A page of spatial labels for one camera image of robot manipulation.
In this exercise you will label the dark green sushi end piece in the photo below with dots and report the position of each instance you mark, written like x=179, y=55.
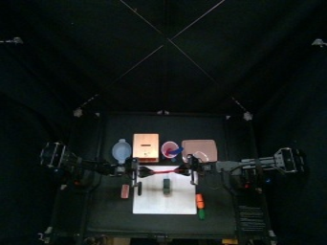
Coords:
x=165, y=193
x=165, y=181

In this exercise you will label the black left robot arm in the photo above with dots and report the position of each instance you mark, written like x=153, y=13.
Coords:
x=64, y=158

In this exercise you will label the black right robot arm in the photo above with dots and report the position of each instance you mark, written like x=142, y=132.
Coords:
x=263, y=161

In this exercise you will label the blue toy spoon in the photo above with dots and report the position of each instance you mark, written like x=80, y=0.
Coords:
x=175, y=151

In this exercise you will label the pinkish brown tray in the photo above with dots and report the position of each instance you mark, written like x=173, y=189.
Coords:
x=201, y=147

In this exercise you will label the wooden box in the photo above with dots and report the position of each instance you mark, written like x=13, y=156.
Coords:
x=145, y=146

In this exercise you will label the pink cup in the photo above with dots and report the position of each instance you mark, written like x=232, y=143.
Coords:
x=168, y=147

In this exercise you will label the pink toy salmon slice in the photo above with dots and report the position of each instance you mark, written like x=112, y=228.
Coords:
x=124, y=191

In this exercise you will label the orange toy carrot green top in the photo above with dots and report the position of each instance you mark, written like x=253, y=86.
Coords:
x=199, y=201

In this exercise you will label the white text label sheet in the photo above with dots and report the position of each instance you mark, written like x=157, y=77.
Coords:
x=251, y=220

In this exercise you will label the silver frame clamp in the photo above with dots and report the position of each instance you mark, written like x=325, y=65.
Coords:
x=317, y=42
x=14, y=40

